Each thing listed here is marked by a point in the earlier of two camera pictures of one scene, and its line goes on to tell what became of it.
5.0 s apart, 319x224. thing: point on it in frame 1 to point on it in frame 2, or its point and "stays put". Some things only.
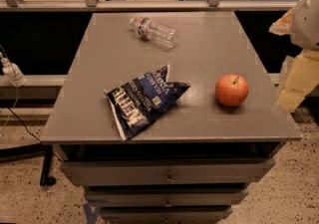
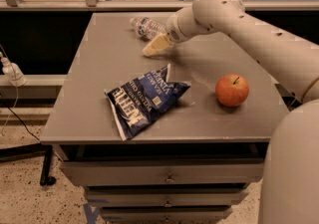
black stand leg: x=30 y=151 stays put
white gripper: x=306 y=22 to x=176 y=29
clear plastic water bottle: x=156 y=32 stays put
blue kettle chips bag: x=136 y=103 stays put
